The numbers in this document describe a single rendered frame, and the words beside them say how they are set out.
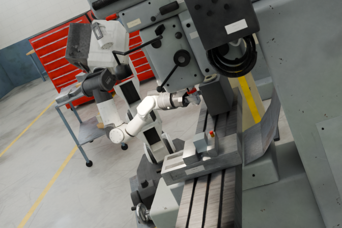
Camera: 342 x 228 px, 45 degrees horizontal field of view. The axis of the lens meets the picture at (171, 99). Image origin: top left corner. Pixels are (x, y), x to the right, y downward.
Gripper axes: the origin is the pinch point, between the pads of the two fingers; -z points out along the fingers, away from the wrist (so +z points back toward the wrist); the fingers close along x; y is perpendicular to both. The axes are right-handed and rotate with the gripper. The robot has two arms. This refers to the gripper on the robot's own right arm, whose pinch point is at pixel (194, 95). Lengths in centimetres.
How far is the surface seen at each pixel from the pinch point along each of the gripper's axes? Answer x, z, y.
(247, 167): -11.6, -18.7, 33.7
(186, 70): -8.1, -7.0, -16.0
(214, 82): 28.6, 4.0, 7.1
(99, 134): 157, 246, 95
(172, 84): -10.7, 0.7, -11.9
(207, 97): 26.7, 10.3, 14.3
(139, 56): 377, 317, 78
